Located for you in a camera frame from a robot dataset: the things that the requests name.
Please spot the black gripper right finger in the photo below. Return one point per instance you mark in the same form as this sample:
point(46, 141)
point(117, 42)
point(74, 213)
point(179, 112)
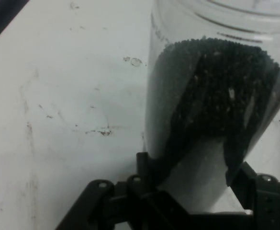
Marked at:
point(269, 201)

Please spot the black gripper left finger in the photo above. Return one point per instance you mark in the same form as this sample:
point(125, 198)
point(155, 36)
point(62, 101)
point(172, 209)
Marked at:
point(99, 203)

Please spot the black seeds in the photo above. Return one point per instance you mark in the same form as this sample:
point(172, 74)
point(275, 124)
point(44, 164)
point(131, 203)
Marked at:
point(214, 95)

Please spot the clear plastic jar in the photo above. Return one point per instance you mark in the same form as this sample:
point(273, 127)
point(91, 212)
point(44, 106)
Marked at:
point(202, 28)

